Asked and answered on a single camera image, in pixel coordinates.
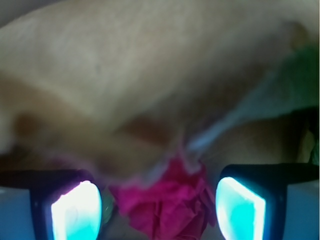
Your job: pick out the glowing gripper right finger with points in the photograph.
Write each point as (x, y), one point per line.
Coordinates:
(269, 202)

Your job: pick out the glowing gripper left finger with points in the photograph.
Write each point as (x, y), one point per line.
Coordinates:
(49, 205)

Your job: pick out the red paper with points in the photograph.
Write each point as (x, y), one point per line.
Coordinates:
(179, 206)

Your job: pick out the light blue cloth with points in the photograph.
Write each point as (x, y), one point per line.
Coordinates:
(292, 86)

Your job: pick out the brown paper bag box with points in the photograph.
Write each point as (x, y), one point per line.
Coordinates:
(118, 85)

